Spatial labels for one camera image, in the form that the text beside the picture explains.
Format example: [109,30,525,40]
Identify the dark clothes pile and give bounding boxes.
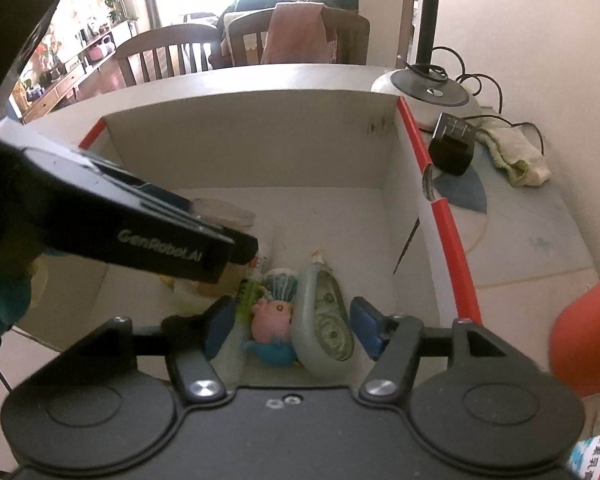
[220,0,311,16]

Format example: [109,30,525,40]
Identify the white cardboard box red edges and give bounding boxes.
[0,85,483,386]

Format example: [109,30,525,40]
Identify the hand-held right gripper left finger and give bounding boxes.
[45,296,238,403]

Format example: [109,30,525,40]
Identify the grey correction tape dispenser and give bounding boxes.
[294,250,357,380]

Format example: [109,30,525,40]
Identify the grey desk lamp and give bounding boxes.
[370,0,483,121]

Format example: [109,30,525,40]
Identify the black lamp cable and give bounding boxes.
[432,46,546,156]

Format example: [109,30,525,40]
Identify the pale yellow cloth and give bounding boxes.
[474,127,552,188]

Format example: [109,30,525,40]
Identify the wooden sideboard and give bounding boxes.
[7,30,131,126]

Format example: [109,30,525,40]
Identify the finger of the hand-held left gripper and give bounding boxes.
[95,162,233,235]
[195,225,258,283]

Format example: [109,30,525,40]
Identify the wooden dining chair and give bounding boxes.
[219,7,372,68]
[114,23,227,87]

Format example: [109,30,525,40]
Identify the person's left hand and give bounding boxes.
[0,280,33,358]

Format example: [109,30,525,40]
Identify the small ribbed round toy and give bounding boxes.
[264,269,300,302]

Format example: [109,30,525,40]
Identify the black power adapter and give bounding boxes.
[428,112,477,177]

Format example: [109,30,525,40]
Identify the green lid jar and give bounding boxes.
[172,199,258,311]

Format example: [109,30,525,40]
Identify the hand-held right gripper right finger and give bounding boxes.
[350,297,546,403]

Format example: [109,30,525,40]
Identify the pink towel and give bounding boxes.
[260,2,339,66]

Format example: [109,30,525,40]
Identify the red water bottle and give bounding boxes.
[550,266,600,400]

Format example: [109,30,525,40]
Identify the pink pig toy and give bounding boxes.
[244,297,301,367]

